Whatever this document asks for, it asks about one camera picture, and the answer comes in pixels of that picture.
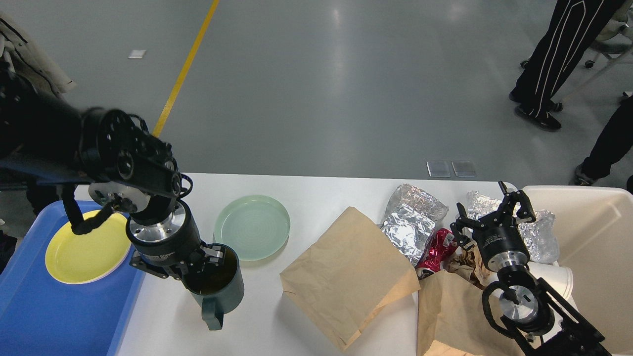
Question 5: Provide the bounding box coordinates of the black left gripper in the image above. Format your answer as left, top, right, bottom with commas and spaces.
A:
126, 200, 226, 285

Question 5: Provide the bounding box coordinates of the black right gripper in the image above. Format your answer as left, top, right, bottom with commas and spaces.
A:
450, 181, 537, 272

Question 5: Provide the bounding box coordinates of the dark teal mug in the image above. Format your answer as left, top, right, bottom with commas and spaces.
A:
184, 244, 245, 331

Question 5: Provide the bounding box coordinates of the light green plate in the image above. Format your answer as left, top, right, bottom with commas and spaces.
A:
213, 195, 291, 262

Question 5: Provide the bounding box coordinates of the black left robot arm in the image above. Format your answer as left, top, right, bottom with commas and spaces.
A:
0, 63, 227, 283

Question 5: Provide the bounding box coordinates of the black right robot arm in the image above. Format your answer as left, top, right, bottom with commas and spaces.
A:
450, 181, 610, 356

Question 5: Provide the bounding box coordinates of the crumpled foil right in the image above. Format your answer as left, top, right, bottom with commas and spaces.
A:
466, 191, 560, 264

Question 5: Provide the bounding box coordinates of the crumpled foil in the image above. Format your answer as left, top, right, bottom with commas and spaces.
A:
466, 191, 560, 264
377, 184, 449, 266

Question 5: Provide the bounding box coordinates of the crumpled brown paper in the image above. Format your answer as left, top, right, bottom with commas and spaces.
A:
446, 245, 493, 290

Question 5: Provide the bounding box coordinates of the floor plate right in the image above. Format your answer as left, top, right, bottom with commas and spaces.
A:
451, 160, 477, 178

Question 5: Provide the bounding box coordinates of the floor plate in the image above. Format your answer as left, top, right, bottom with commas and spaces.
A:
426, 160, 452, 178
451, 160, 477, 178

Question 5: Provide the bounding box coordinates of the crushed red can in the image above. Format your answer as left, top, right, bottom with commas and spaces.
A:
415, 228, 457, 280

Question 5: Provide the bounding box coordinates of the floor plate left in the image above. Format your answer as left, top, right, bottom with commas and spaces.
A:
426, 160, 452, 178

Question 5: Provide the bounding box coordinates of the crumpled foil left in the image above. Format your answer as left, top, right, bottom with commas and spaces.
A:
377, 184, 449, 266

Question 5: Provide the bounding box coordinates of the white paper cup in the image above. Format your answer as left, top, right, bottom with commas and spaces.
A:
508, 261, 574, 300

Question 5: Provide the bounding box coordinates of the beige plastic bin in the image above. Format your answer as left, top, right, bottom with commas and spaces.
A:
524, 185, 633, 356

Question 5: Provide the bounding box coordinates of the brown paper bag lower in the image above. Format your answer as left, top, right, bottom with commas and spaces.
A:
416, 271, 523, 356

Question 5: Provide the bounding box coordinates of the yellow plate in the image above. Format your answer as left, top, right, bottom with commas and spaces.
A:
45, 213, 131, 285

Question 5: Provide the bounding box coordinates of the person leg far right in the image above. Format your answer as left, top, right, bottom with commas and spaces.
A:
570, 96, 633, 186

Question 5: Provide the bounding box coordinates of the large brown paper bag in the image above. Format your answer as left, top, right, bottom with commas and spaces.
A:
280, 207, 420, 352

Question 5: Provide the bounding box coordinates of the blue plastic tray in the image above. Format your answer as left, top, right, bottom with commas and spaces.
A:
0, 201, 143, 356

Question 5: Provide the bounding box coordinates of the person in striped trousers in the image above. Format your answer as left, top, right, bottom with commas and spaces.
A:
509, 0, 625, 132

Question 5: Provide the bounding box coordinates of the chair with beige jacket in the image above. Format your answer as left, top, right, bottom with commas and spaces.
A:
0, 11, 77, 98

